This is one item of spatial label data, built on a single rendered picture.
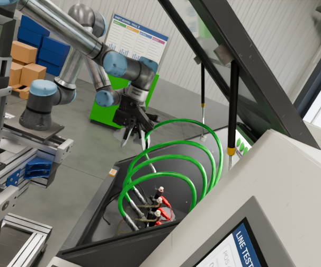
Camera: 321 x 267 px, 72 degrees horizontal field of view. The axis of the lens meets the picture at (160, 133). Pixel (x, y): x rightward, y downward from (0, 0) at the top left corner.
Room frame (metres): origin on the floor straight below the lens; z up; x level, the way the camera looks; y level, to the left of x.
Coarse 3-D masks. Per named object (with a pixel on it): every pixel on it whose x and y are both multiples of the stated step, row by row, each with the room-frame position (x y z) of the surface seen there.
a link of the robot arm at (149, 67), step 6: (138, 60) 0.81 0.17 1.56; (144, 60) 0.81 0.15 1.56; (150, 60) 0.82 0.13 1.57; (144, 66) 0.80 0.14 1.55; (150, 66) 0.81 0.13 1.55; (156, 66) 0.83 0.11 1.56; (144, 72) 0.80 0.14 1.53; (150, 72) 0.82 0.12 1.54; (138, 78) 0.79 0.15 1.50; (144, 78) 0.81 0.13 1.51; (150, 78) 0.82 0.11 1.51; (132, 84) 0.82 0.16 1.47; (138, 84) 0.81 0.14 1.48; (144, 84) 0.81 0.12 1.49; (150, 84) 0.84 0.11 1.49; (144, 90) 0.82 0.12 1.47
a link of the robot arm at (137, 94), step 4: (132, 88) 0.81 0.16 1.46; (136, 88) 0.81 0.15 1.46; (128, 92) 0.82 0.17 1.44; (132, 92) 0.81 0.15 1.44; (136, 92) 0.80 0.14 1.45; (140, 92) 0.81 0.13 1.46; (144, 92) 0.82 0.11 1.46; (148, 92) 0.85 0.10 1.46; (132, 96) 0.81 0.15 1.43; (136, 96) 0.81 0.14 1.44; (140, 96) 0.81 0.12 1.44; (144, 96) 0.83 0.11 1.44; (140, 100) 0.82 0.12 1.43; (144, 100) 0.83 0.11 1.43
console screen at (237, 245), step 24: (240, 216) 0.34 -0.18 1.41; (264, 216) 0.30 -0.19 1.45; (216, 240) 0.34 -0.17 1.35; (240, 240) 0.30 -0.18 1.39; (264, 240) 0.27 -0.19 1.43; (192, 264) 0.33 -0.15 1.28; (216, 264) 0.29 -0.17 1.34; (240, 264) 0.26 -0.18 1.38; (264, 264) 0.24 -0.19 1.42; (288, 264) 0.22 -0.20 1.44
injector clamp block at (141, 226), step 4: (140, 204) 0.88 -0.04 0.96; (140, 208) 0.83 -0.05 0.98; (144, 208) 0.84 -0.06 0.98; (144, 212) 0.81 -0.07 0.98; (136, 216) 0.84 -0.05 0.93; (160, 216) 0.83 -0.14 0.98; (136, 220) 0.77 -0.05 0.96; (136, 224) 0.73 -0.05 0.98; (140, 224) 0.74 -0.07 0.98; (144, 224) 0.75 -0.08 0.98; (140, 228) 0.71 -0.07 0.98; (144, 228) 0.72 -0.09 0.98
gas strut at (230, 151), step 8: (232, 64) 0.51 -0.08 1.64; (232, 72) 0.51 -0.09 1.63; (232, 80) 0.51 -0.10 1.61; (232, 88) 0.51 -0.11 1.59; (232, 96) 0.51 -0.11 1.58; (232, 104) 0.51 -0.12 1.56; (232, 112) 0.51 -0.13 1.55; (232, 120) 0.51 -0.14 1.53; (232, 128) 0.51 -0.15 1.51; (232, 136) 0.51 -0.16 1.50; (232, 144) 0.52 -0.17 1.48; (232, 152) 0.52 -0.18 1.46
